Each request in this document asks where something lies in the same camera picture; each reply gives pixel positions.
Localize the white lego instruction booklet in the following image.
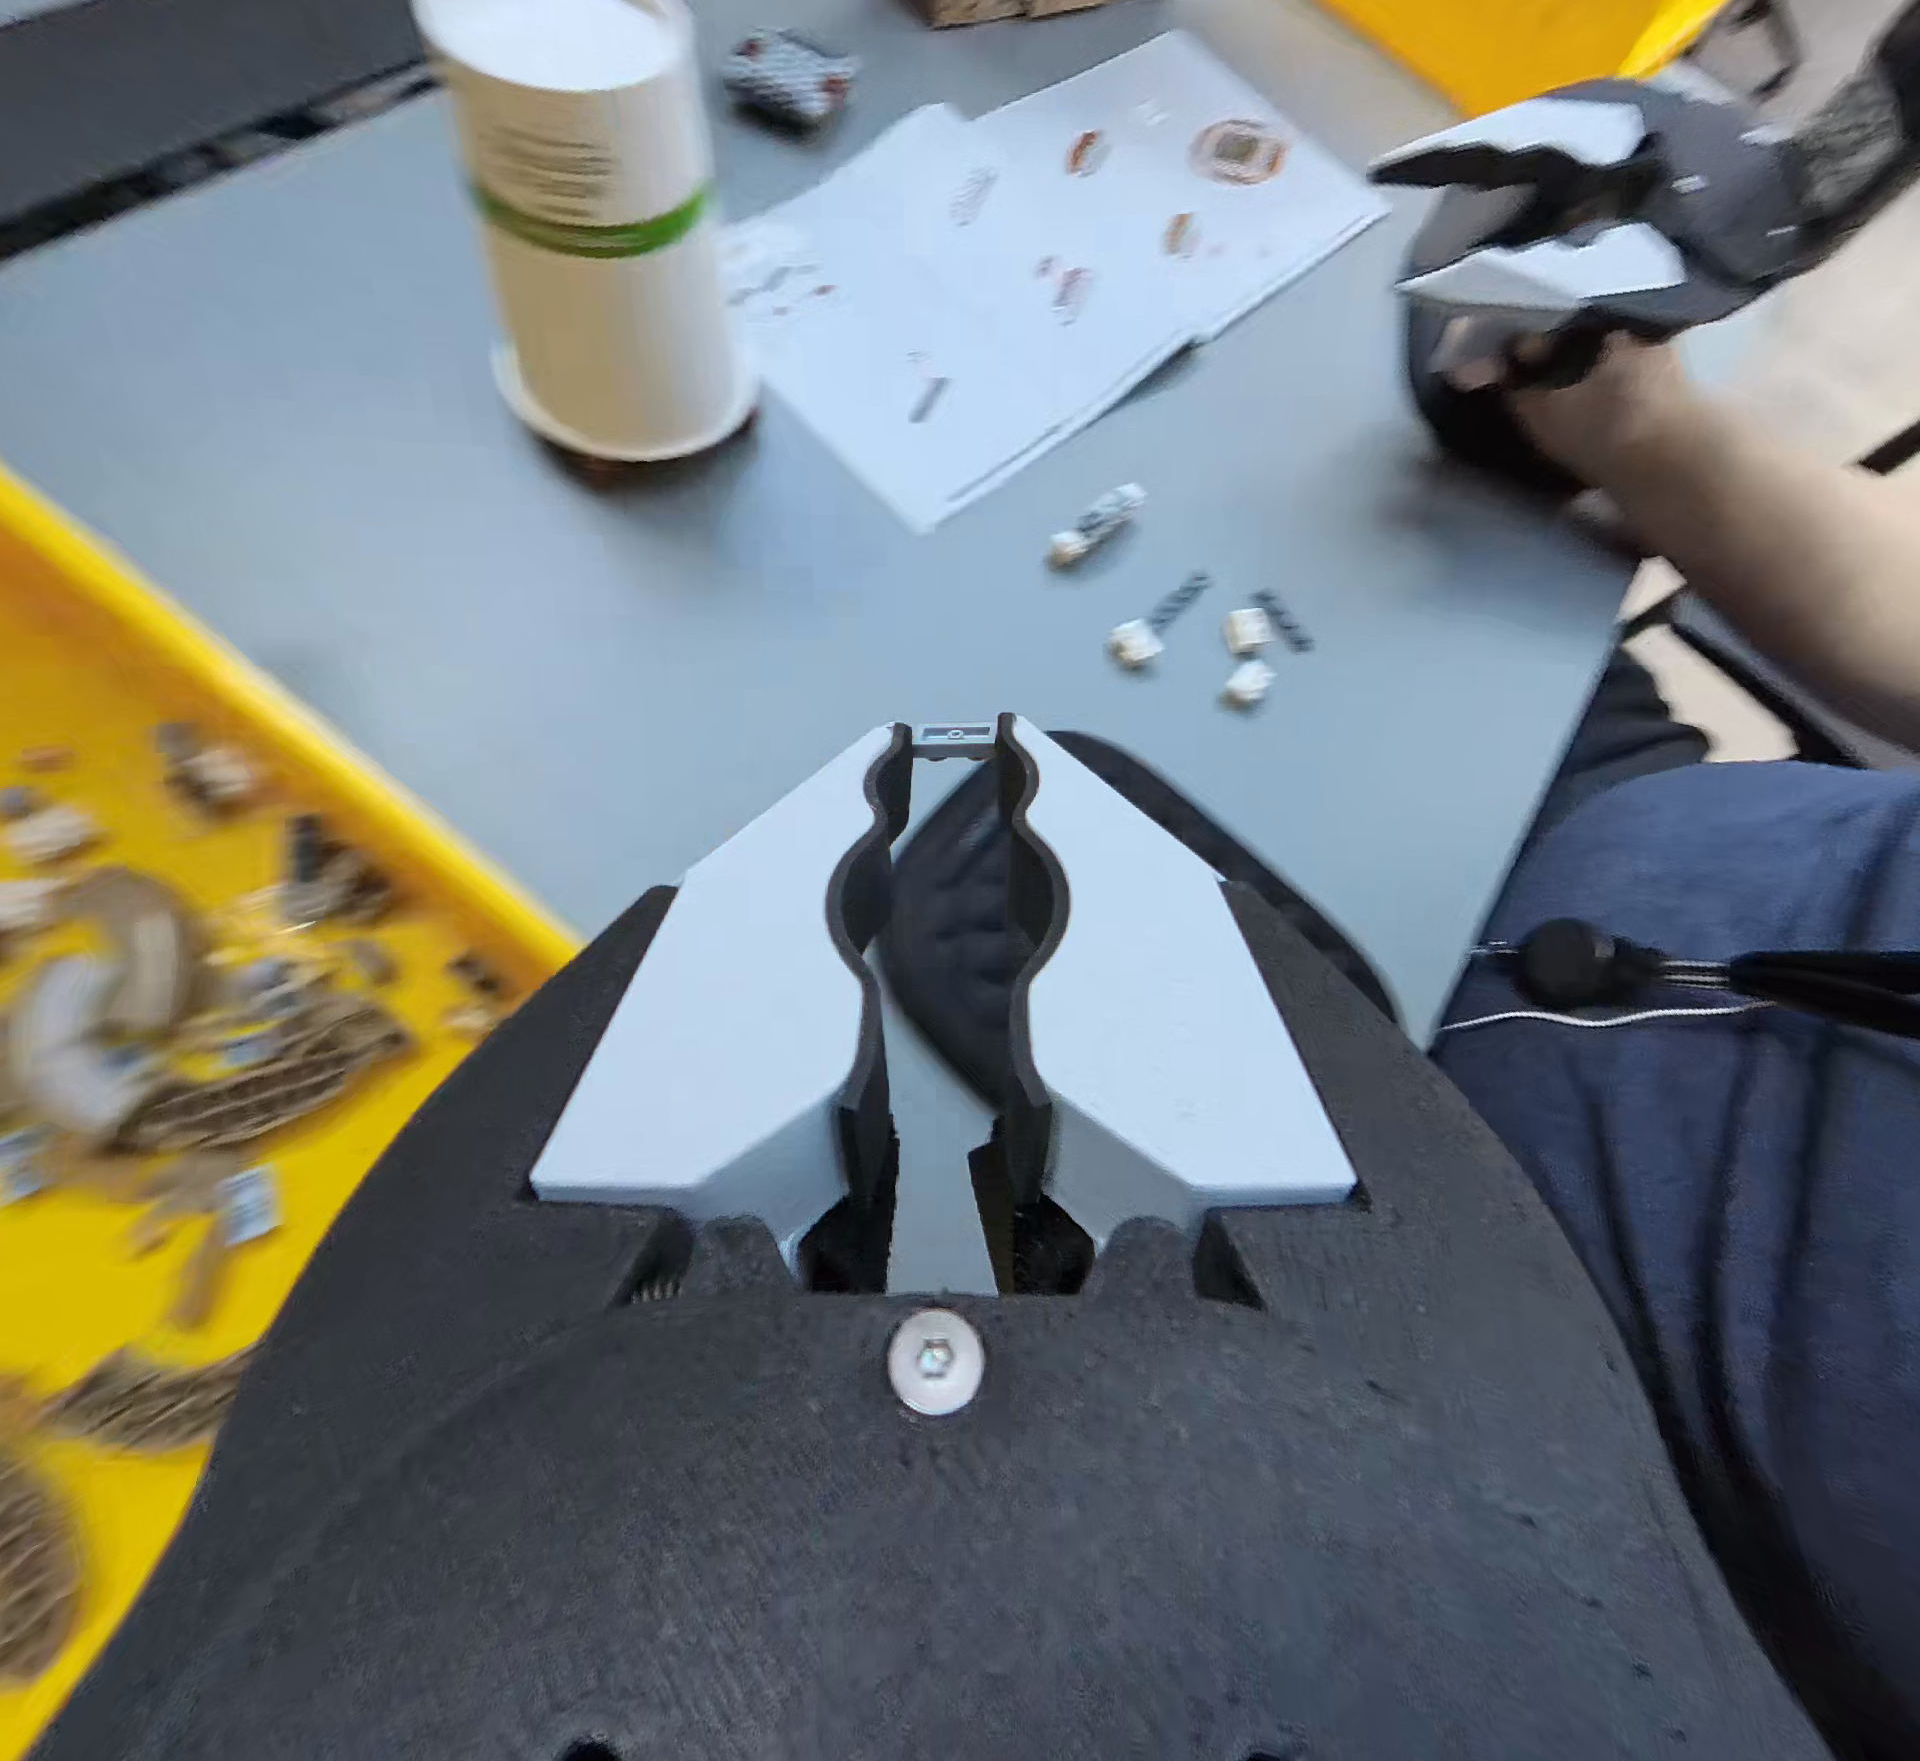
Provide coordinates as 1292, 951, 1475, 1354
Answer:
719, 28, 1392, 537

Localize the black patterned lego piece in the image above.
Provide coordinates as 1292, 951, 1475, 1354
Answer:
721, 28, 861, 137

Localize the white paper cup green band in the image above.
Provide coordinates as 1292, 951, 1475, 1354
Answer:
410, 0, 763, 461

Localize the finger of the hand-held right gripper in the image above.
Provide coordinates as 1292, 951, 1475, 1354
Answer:
1369, 97, 1662, 208
1392, 216, 1692, 335

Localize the person's right forearm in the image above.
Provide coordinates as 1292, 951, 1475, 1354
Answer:
1568, 387, 1920, 761

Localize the person's blue shirt torso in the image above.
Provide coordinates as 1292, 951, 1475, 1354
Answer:
1429, 758, 1920, 1761

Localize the white and black lego assembly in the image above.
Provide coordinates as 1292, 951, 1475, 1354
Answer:
1047, 482, 1151, 575

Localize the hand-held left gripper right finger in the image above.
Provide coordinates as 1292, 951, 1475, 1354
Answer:
994, 713, 1361, 1256

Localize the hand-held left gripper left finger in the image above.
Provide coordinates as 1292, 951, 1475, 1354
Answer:
529, 721, 918, 1271

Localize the black badge reel lanyard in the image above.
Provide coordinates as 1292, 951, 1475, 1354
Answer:
1433, 915, 1920, 1041

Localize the person's right hand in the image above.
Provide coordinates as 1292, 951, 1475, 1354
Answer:
1500, 341, 1707, 489

